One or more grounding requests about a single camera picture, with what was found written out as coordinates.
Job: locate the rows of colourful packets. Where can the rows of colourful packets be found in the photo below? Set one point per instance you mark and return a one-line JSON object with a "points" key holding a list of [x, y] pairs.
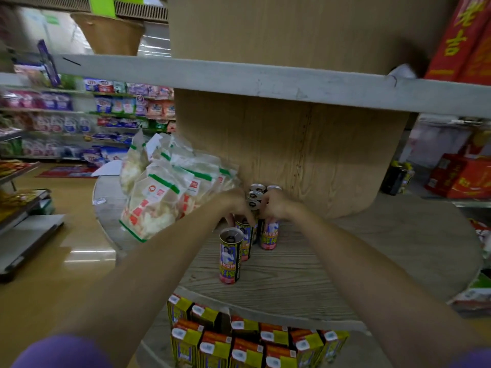
{"points": [[115, 105]]}

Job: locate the purple shirt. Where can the purple shirt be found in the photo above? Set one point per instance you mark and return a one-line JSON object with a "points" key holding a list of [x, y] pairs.
{"points": [[61, 352]]}

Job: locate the red yellow-print carton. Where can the red yellow-print carton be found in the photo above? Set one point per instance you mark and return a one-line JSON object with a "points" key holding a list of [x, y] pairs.
{"points": [[460, 178]]}

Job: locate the bag of white snacks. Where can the bag of white snacks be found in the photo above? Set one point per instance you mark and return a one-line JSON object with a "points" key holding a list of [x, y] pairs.
{"points": [[228, 178], [197, 187], [130, 168], [165, 147], [153, 203]]}

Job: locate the large red gift carton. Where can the large red gift carton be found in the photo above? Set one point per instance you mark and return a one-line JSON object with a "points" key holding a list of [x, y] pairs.
{"points": [[460, 38]]}

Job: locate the dark blue sign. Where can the dark blue sign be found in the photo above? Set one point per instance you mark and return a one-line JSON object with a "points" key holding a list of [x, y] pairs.
{"points": [[49, 63]]}

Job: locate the person's right hand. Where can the person's right hand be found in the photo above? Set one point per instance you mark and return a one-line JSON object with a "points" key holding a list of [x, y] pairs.
{"points": [[282, 206]]}

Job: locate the black can by column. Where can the black can by column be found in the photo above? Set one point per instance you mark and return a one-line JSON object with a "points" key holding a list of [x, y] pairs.
{"points": [[393, 180]]}

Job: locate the white crumpled paper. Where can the white crumpled paper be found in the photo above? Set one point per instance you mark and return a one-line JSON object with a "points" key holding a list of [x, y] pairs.
{"points": [[402, 72]]}

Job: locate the red cartoon face carton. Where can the red cartoon face carton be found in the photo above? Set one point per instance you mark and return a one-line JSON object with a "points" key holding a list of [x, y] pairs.
{"points": [[484, 237]]}

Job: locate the person's left forearm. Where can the person's left forearm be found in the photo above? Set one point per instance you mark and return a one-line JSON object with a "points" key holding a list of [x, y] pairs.
{"points": [[145, 287]]}

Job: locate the small green-top box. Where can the small green-top box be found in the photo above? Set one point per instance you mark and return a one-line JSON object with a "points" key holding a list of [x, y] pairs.
{"points": [[473, 295]]}

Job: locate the red floor mat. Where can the red floor mat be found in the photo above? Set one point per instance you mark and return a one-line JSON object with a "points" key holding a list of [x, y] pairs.
{"points": [[65, 172]]}

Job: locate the yellow green bottle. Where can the yellow green bottle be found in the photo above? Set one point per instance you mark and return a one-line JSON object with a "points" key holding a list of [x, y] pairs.
{"points": [[408, 178]]}

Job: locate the round wooden shelf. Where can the round wooden shelf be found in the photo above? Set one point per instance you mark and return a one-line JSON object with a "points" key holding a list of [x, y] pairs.
{"points": [[307, 149]]}

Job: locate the group of tall blue-yellow cans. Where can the group of tall blue-yellow cans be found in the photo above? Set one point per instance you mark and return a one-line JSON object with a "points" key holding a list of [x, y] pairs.
{"points": [[230, 260]]}

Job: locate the white paper sheet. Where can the white paper sheet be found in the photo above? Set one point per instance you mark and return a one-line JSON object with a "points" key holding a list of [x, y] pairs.
{"points": [[107, 169]]}

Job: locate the pile of yellow snack packets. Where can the pile of yellow snack packets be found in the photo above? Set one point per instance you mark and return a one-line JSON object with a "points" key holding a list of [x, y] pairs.
{"points": [[11, 201]]}

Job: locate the yellow red tall pack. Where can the yellow red tall pack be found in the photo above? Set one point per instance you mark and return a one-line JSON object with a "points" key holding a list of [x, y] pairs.
{"points": [[477, 143]]}

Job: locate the grey ventilation grille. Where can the grey ventilation grille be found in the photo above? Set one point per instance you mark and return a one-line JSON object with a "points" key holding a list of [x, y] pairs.
{"points": [[142, 11]]}

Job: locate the person's left hand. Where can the person's left hand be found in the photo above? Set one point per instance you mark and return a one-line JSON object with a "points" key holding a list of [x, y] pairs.
{"points": [[236, 205]]}

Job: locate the green hanging sign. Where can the green hanging sign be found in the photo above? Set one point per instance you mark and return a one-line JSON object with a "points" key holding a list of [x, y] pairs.
{"points": [[101, 5]]}

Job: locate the white plastic bag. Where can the white plastic bag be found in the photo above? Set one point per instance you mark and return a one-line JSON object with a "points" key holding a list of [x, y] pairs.
{"points": [[34, 38]]}

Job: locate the person's right forearm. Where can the person's right forearm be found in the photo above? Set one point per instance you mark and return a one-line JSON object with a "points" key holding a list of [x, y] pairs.
{"points": [[383, 295]]}

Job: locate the row of yellow orange cartons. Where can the row of yellow orange cartons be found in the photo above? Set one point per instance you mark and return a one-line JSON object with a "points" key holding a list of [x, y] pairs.
{"points": [[238, 344]]}

